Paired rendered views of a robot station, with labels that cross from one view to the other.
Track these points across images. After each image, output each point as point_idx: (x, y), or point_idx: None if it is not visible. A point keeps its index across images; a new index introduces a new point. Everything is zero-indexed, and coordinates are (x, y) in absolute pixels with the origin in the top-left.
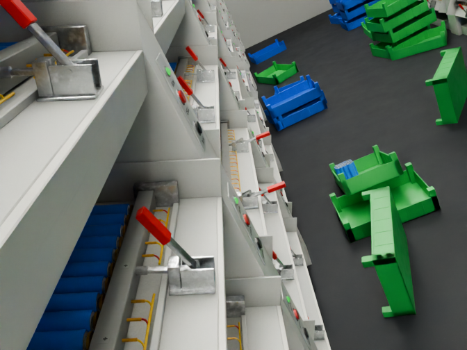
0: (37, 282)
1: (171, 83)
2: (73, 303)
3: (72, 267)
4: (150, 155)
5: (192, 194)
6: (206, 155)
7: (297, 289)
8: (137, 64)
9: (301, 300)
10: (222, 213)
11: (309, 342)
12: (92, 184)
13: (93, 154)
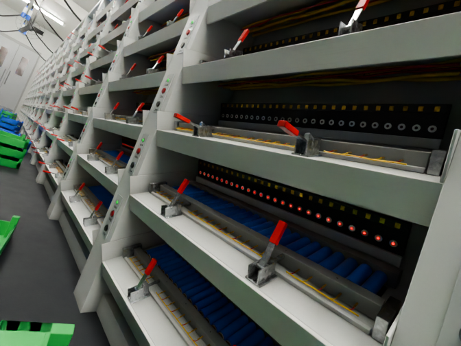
0: (146, 44)
1: (189, 27)
2: None
3: None
4: None
5: None
6: (177, 56)
7: (154, 210)
8: (182, 20)
9: (147, 206)
10: (160, 71)
11: (129, 171)
12: (156, 40)
13: (157, 36)
